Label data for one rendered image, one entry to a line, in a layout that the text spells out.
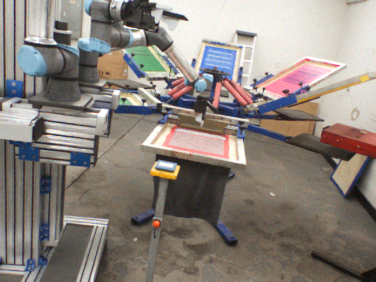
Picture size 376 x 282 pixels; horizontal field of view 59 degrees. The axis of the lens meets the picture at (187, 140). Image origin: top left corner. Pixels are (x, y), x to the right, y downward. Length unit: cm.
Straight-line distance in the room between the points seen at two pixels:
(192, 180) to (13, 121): 103
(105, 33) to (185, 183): 108
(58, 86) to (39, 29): 25
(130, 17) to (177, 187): 114
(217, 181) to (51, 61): 113
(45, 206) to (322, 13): 568
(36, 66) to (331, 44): 583
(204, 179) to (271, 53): 474
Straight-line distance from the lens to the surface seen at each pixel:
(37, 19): 142
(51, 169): 194
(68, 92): 153
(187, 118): 239
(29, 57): 142
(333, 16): 671
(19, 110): 161
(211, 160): 185
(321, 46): 667
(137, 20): 118
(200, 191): 205
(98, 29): 126
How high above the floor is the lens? 163
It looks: 18 degrees down
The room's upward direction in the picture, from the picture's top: 10 degrees clockwise
